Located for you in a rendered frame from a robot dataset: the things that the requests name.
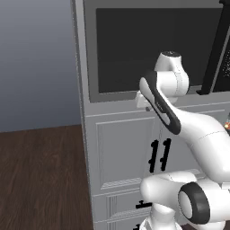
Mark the grey drawer front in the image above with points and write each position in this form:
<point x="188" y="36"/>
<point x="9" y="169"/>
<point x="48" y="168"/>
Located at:
<point x="119" y="206"/>

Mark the dark microwave door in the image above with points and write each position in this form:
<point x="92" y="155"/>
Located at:
<point x="125" y="48"/>

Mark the small orange object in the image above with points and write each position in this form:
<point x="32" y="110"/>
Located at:
<point x="227" y="126"/>

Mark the grey tall cabinet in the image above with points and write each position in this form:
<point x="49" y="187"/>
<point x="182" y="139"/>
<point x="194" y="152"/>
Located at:
<point x="86" y="149"/>

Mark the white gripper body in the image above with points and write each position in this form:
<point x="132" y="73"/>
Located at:
<point x="140" y="100"/>

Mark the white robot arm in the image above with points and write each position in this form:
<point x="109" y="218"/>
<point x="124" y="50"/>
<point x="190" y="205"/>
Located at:
<point x="203" y="140"/>

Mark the grey built-in microwave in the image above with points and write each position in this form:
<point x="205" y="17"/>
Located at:
<point x="91" y="60"/>

